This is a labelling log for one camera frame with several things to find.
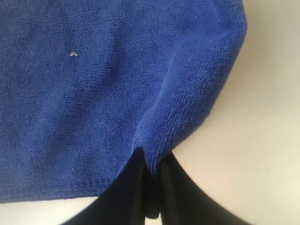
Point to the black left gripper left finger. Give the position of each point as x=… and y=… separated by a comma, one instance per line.
x=124, y=202

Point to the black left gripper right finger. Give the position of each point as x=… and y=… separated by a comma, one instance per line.
x=184, y=203

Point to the blue towel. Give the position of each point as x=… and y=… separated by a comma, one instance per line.
x=83, y=83

